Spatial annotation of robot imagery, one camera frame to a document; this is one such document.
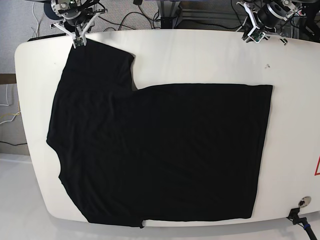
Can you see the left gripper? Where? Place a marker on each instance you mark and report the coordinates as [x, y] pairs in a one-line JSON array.
[[266, 17]]

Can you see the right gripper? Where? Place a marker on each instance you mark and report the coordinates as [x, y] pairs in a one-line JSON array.
[[76, 16]]

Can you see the black T-shirt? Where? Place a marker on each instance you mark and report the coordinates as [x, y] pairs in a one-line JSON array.
[[172, 152]]

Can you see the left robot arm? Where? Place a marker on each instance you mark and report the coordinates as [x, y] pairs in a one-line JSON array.
[[306, 22]]

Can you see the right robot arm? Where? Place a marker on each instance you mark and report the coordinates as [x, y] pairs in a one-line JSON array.
[[73, 17]]

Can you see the black bar at table edge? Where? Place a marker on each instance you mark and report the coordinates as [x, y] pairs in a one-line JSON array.
[[47, 37]]

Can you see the dark round stand base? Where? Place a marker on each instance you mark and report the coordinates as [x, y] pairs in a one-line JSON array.
[[49, 11]]

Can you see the red warning triangle sticker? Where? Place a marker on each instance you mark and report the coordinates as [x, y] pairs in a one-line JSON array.
[[317, 170]]

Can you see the right table grommet hole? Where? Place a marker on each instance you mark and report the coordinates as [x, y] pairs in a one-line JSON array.
[[305, 201]]

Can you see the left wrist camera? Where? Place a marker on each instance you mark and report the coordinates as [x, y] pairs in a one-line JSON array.
[[255, 37]]

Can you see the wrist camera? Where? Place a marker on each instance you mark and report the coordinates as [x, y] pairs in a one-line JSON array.
[[255, 37], [79, 41]]

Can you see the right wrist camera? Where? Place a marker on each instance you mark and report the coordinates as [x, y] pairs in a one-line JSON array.
[[79, 41]]

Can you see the aluminium frame post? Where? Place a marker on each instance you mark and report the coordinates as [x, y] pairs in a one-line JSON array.
[[170, 13]]

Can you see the black clamp with cable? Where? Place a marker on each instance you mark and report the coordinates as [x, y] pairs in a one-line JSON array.
[[302, 222]]

